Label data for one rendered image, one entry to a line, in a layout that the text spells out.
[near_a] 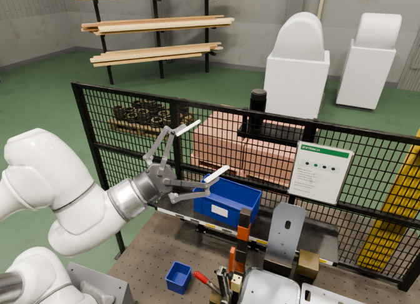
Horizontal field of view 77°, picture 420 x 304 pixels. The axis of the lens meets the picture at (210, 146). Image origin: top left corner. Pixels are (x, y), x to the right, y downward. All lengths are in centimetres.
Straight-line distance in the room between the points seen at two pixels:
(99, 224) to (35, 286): 64
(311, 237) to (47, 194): 111
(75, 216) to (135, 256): 110
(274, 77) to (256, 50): 311
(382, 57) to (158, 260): 454
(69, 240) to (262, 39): 647
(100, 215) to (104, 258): 203
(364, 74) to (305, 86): 161
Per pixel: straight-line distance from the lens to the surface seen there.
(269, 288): 123
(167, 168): 65
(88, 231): 64
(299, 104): 396
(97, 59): 579
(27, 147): 61
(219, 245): 169
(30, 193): 62
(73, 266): 147
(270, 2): 672
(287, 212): 108
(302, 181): 133
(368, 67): 523
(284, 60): 379
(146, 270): 164
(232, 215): 130
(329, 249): 137
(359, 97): 538
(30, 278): 124
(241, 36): 695
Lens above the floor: 206
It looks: 33 degrees down
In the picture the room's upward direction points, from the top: straight up
